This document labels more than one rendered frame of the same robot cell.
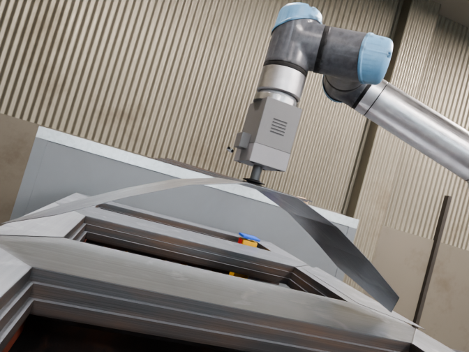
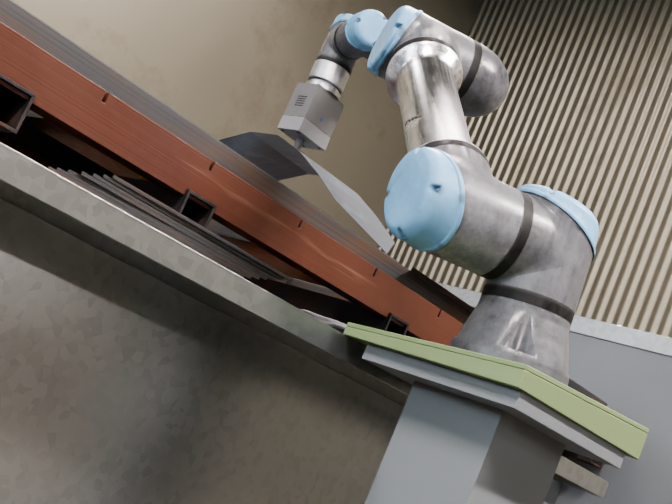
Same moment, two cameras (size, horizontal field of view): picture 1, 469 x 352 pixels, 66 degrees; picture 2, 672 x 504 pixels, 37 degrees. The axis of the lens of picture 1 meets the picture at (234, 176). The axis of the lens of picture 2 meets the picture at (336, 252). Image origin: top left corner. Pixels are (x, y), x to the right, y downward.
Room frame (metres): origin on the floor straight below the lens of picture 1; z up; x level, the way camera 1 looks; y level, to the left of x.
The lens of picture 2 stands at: (-0.17, -1.79, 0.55)
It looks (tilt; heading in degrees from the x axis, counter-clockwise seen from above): 10 degrees up; 62
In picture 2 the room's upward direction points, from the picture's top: 24 degrees clockwise
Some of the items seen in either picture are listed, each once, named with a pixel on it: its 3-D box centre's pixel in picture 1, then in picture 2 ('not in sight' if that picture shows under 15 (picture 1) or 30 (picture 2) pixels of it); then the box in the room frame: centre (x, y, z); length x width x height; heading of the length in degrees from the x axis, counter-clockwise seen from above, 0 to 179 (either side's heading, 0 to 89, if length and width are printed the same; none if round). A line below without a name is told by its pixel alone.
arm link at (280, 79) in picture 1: (279, 87); (328, 79); (0.60, -0.03, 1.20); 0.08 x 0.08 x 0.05
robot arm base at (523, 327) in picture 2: not in sight; (516, 338); (0.62, -0.83, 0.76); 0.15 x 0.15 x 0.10
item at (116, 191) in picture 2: not in sight; (143, 221); (0.19, -0.65, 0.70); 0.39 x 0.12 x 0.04; 15
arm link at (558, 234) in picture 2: not in sight; (540, 248); (0.61, -0.83, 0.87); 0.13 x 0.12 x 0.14; 170
